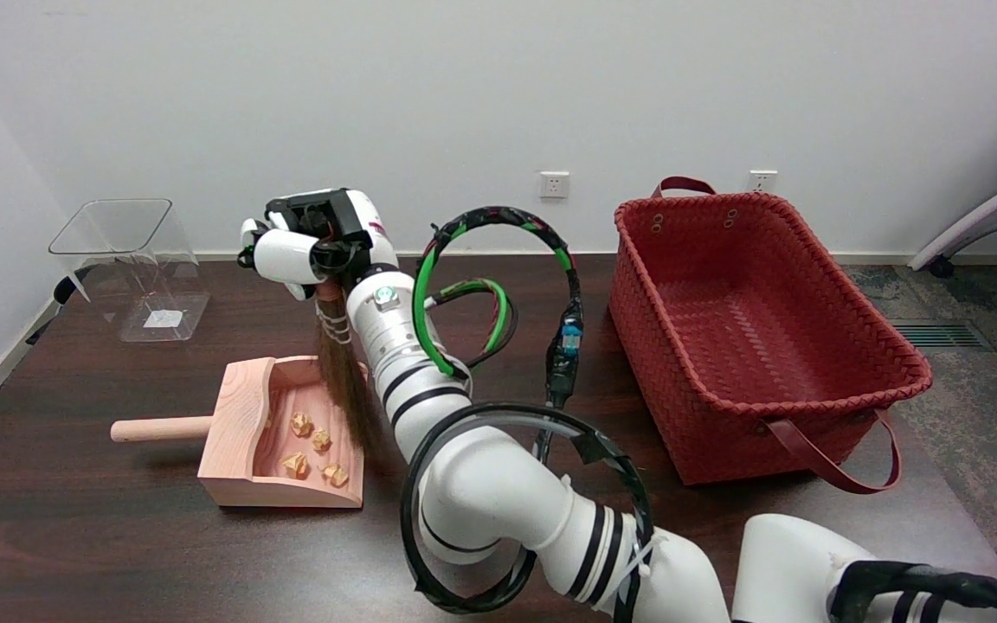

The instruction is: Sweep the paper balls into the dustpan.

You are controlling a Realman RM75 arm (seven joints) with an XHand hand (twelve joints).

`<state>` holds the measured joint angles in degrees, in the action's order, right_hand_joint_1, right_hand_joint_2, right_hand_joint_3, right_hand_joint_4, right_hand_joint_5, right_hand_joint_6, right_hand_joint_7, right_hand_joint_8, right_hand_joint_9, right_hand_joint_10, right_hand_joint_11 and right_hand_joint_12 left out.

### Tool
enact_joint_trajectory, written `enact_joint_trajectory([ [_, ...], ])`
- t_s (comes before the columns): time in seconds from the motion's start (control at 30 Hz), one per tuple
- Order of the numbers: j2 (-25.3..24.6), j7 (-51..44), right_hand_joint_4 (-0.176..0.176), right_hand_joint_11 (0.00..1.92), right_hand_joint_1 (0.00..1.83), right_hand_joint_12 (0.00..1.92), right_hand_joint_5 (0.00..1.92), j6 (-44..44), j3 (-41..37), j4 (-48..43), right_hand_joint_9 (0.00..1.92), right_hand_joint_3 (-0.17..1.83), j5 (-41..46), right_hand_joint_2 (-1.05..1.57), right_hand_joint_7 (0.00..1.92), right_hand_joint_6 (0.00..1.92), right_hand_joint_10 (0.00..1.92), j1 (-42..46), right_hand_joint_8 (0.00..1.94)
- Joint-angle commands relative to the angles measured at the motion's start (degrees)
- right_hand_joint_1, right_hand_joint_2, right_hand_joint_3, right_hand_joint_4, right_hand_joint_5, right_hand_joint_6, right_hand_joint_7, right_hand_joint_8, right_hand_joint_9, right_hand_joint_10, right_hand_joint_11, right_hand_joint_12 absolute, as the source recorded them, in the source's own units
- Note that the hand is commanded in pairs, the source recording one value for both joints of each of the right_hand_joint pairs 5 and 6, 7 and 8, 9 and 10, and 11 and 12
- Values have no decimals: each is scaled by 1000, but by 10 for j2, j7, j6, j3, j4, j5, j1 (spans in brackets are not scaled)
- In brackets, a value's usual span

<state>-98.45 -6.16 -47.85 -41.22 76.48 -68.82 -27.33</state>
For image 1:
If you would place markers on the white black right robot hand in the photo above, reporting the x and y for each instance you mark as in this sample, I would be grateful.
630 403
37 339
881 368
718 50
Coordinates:
351 225

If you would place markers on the red woven basket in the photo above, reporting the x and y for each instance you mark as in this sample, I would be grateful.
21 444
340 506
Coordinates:
723 329

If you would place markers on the white wall outlet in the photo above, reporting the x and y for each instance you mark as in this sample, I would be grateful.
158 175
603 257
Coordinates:
762 181
554 184

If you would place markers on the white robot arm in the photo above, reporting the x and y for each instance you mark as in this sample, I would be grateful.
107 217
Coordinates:
481 484

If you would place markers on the office chair base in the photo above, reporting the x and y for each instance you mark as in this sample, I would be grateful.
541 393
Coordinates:
983 212

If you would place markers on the clear plastic container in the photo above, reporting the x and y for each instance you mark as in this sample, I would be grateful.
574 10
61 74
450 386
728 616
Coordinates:
131 260

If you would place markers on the brown bristle hand broom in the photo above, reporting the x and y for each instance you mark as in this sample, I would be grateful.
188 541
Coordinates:
343 381

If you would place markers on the wooden dustpan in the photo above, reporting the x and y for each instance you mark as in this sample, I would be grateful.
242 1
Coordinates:
239 433

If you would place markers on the metal floor vent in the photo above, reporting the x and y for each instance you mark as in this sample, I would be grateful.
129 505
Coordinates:
935 333

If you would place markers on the black object behind table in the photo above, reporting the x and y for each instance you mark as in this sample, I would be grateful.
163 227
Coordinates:
64 290

